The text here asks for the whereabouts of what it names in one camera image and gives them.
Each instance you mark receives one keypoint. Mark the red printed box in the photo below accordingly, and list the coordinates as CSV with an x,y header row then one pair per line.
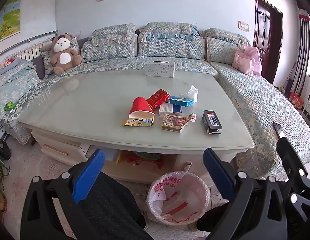
x,y
296,101

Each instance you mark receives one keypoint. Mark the bin with printed liner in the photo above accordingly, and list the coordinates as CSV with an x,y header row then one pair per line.
x,y
175,195

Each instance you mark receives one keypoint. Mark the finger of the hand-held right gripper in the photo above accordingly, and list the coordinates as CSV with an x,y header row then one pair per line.
x,y
291,160

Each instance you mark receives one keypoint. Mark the green dish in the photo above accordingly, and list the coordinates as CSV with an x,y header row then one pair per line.
x,y
147,155

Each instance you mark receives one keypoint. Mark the pink bag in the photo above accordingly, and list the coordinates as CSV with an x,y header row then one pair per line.
x,y
244,62

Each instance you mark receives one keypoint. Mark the gold snack wrapper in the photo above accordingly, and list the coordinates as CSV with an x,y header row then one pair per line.
x,y
137,122

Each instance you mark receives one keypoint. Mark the brown teddy bear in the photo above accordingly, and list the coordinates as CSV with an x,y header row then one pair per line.
x,y
62,55

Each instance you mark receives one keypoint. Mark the potted plant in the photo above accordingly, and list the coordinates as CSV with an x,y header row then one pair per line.
x,y
0,180

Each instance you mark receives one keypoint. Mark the patterned tissue box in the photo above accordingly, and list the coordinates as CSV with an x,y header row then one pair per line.
x,y
160,69

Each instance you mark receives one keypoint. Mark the dark wooden door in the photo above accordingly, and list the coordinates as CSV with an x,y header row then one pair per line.
x,y
263,30

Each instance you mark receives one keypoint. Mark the landscape wall picture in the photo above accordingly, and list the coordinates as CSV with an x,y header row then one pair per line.
x,y
7,17

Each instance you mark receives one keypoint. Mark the quilted blue-green sofa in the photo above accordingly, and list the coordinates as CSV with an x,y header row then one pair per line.
x,y
170,50

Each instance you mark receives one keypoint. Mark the brown patterned cigarette box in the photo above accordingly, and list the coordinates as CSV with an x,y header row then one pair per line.
x,y
172,123

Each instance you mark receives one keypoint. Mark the pale glass-top coffee table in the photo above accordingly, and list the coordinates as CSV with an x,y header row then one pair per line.
x,y
70,110

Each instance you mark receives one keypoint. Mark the coffee table drawer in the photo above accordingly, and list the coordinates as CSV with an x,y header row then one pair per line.
x,y
60,152

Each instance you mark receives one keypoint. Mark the red plastic item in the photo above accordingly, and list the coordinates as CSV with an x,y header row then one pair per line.
x,y
145,163

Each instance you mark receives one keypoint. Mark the white tissue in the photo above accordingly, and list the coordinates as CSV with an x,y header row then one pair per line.
x,y
192,92

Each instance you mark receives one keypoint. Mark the broom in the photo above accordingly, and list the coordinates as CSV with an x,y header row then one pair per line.
x,y
282,88

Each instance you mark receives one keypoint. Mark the small green object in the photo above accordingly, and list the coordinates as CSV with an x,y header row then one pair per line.
x,y
9,106

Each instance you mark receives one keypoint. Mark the red cigarette box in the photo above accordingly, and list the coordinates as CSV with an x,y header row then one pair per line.
x,y
157,97

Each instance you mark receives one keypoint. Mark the white furniture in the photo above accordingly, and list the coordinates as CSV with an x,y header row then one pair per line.
x,y
308,107

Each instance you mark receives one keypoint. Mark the blue cartoon medicine box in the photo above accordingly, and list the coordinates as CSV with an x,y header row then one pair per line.
x,y
181,101

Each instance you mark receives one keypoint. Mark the metal wall pipe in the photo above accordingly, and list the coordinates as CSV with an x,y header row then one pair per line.
x,y
32,38

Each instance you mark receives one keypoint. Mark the white radiator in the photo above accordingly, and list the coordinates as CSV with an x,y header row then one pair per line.
x,y
27,53

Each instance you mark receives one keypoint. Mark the black box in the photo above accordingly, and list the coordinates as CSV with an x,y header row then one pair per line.
x,y
211,120

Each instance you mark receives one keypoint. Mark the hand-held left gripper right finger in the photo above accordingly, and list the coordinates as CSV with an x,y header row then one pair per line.
x,y
218,175

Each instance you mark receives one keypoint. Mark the person's left leg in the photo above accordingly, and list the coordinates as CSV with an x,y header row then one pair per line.
x,y
112,205

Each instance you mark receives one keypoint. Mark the striped curtain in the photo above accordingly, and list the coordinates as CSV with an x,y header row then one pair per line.
x,y
301,55

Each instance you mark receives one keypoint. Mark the white and blue flat box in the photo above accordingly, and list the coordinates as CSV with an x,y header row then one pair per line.
x,y
170,109

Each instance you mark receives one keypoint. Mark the red paper cup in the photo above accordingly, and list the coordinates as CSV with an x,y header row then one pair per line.
x,y
141,106

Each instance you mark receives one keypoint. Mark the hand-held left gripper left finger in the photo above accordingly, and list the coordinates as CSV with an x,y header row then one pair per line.
x,y
88,175

